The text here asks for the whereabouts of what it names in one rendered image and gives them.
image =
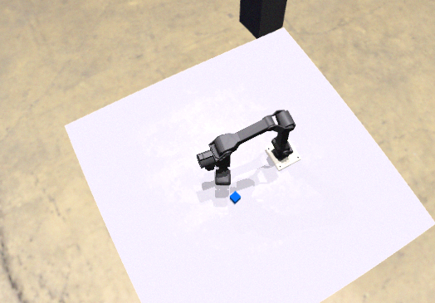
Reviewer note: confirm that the blue cube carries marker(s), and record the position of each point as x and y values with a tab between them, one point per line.
235	197

